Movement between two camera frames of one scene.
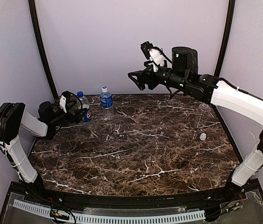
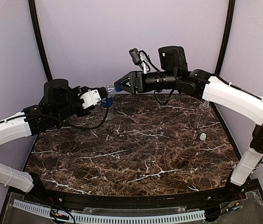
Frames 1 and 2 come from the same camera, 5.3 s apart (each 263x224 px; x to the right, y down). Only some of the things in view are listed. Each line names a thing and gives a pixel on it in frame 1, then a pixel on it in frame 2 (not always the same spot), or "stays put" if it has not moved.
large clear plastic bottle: x=204 y=114 stays put
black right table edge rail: x=227 y=133 stays put
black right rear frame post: x=231 y=10 stays put
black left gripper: x=76 y=113 to x=104 y=94
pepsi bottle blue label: x=87 y=115 to x=117 y=89
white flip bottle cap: x=203 y=136 stays put
